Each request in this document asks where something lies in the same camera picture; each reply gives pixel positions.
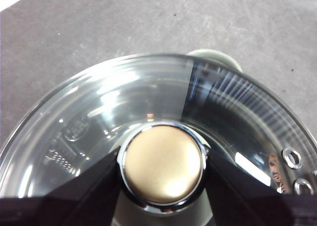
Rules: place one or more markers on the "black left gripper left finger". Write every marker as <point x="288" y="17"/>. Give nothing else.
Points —
<point x="74" y="203"/>

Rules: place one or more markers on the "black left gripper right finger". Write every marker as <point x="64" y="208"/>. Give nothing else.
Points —
<point x="242" y="201"/>

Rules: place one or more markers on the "glass lid with green knob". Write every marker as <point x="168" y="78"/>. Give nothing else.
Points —
<point x="162" y="164"/>

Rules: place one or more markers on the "sage green electric cooking pot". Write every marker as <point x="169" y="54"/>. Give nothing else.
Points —
<point x="218" y="57"/>

